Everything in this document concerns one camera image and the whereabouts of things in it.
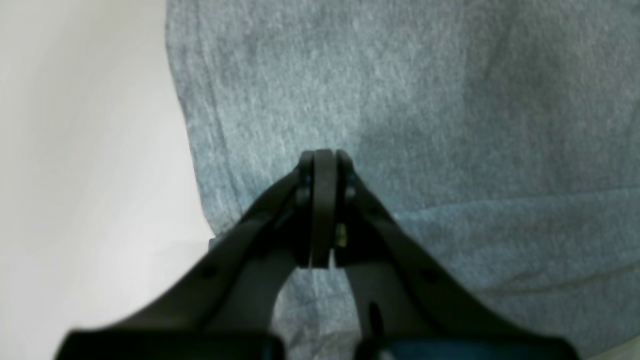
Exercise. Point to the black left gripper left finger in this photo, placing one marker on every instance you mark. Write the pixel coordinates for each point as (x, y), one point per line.
(222, 308)

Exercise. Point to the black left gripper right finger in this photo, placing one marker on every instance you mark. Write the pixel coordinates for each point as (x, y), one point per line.
(408, 306)

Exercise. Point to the grey T-shirt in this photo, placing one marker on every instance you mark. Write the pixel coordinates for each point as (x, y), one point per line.
(502, 135)

